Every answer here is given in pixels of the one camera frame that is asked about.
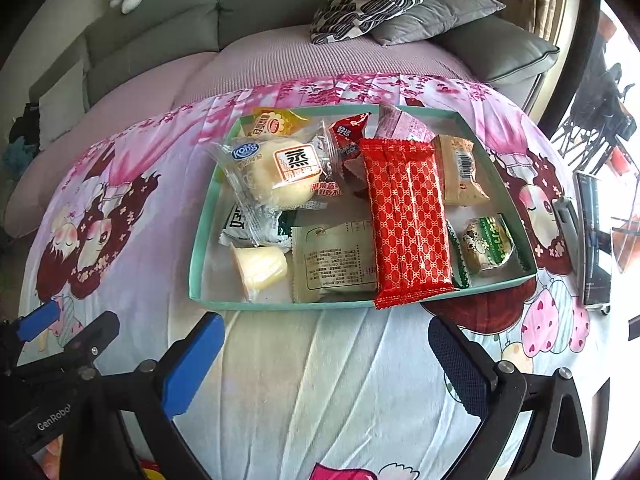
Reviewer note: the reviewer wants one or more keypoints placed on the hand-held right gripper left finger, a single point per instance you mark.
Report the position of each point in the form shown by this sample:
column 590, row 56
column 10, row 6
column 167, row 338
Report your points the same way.
column 192, row 360

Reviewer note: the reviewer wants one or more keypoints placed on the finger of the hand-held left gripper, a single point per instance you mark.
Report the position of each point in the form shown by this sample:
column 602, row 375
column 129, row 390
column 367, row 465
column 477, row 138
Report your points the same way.
column 95, row 332
column 37, row 320

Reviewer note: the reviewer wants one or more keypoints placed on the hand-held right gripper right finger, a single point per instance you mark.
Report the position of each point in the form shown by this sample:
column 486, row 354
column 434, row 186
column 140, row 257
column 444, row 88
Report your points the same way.
column 457, row 360

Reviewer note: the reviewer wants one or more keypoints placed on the teal cardboard box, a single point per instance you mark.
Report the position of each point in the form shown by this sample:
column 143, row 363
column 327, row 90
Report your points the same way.
column 212, row 265

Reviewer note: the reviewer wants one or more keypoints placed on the pale yellow jelly cup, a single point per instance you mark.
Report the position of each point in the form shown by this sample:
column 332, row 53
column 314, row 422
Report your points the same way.
column 260, row 267

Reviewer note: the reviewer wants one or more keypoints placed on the round cookie green-label packet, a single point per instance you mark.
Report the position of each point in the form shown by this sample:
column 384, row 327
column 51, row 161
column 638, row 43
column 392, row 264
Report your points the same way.
column 487, row 245

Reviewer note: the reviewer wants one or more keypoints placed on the white and green small packet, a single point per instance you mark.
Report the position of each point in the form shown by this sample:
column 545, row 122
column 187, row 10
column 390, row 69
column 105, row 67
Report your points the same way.
column 247, row 225

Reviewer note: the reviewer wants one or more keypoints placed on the long red patterned packet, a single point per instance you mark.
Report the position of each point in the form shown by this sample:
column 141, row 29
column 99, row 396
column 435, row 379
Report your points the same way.
column 407, row 220

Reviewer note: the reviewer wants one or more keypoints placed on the pale beige text packet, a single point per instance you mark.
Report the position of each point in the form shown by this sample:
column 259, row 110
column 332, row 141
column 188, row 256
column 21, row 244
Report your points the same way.
column 335, row 260

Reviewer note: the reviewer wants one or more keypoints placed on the beige orange-print cake packet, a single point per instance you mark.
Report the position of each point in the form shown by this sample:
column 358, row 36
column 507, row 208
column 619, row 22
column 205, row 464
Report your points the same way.
column 457, row 170

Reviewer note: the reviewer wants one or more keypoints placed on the steamed cake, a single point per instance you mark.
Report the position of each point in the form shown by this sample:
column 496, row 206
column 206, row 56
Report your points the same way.
column 280, row 180

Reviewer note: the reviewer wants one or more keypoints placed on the dark red small packet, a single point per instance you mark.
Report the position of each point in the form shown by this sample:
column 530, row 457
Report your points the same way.
column 354, row 172

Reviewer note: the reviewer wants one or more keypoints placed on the pink snack packet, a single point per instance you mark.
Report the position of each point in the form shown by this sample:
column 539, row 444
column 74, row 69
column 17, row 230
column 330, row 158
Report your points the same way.
column 400, row 125

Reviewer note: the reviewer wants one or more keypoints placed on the yellow snack packet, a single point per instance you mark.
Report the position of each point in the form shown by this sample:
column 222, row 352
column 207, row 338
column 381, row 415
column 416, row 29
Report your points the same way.
column 272, row 122

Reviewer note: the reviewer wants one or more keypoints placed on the bright red small packet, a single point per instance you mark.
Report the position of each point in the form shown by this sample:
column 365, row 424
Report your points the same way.
column 352, row 127

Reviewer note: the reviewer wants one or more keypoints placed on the pink printed blanket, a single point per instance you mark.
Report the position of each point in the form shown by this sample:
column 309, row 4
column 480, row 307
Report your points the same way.
column 310, row 385

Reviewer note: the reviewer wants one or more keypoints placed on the teal cloth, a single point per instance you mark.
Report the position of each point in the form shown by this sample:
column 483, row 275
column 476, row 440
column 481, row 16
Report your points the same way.
column 12, row 155

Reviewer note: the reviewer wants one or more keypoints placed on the grey tablet stand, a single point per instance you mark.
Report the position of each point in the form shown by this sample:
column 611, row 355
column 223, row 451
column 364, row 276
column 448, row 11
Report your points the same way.
column 567, row 225

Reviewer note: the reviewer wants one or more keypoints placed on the dark clothes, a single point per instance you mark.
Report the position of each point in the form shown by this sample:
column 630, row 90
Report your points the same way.
column 22, row 127

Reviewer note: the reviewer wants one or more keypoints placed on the white cushion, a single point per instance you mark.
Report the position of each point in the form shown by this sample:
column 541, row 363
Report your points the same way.
column 62, row 110

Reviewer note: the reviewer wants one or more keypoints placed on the red object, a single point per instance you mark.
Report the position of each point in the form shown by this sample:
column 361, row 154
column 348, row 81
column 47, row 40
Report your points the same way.
column 620, row 160

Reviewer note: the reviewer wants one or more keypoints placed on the black metal chair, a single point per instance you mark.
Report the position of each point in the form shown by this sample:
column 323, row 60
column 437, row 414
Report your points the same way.
column 605, row 105

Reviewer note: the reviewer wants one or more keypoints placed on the mauve waffle sofa cover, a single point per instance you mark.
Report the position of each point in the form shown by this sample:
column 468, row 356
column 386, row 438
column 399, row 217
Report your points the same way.
column 300, row 60

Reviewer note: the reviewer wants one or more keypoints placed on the grey sofa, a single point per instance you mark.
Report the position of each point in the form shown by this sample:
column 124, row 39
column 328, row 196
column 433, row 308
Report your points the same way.
column 165, row 20

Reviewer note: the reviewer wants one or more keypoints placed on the grey pillow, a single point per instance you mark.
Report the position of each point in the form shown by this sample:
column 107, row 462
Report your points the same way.
column 435, row 17

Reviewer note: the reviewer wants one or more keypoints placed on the dark door frame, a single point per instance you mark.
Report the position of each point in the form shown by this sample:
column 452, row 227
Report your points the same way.
column 575, row 60

